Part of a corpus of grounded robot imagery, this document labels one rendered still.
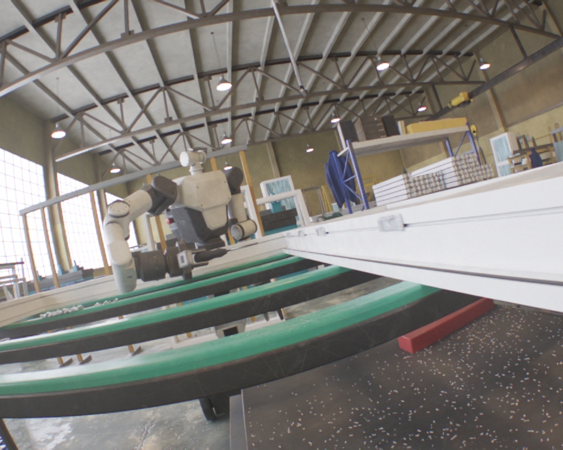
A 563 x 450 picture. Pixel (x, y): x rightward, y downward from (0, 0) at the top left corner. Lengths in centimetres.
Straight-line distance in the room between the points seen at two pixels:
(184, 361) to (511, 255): 26
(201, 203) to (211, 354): 114
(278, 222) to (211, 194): 334
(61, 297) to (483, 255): 128
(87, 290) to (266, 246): 69
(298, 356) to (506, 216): 19
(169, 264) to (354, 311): 74
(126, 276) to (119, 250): 8
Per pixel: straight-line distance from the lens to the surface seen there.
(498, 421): 54
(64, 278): 933
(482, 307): 91
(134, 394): 29
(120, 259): 92
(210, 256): 98
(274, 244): 112
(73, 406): 33
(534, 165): 808
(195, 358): 27
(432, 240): 30
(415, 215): 32
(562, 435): 52
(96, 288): 124
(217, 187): 144
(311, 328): 27
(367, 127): 539
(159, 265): 93
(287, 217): 471
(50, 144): 1563
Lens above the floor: 95
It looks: 1 degrees up
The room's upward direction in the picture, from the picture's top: 14 degrees counter-clockwise
